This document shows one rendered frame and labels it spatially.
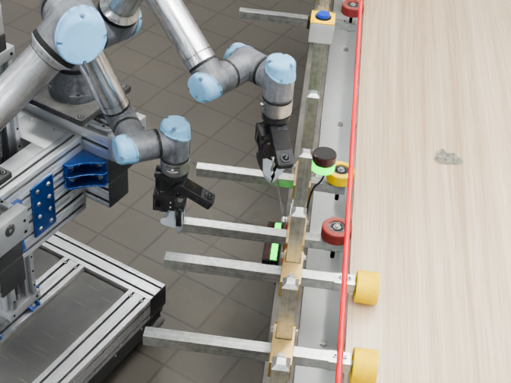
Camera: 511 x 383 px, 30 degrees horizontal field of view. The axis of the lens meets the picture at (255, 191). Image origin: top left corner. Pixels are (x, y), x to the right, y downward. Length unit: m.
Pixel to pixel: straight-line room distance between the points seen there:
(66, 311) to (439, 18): 1.68
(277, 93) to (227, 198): 1.73
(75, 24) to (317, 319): 1.10
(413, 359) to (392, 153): 0.79
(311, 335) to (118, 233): 1.39
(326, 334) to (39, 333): 1.01
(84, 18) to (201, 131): 2.34
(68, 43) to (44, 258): 1.47
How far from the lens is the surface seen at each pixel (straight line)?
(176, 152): 2.40
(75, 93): 2.70
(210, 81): 2.25
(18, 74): 2.16
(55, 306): 3.27
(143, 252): 3.74
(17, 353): 3.14
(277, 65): 2.28
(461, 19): 3.61
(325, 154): 2.43
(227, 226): 2.57
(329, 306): 2.72
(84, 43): 2.11
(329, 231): 2.52
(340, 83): 3.64
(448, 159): 2.84
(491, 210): 2.71
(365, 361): 2.12
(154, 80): 4.72
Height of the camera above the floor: 2.56
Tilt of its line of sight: 39 degrees down
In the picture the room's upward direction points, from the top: 5 degrees clockwise
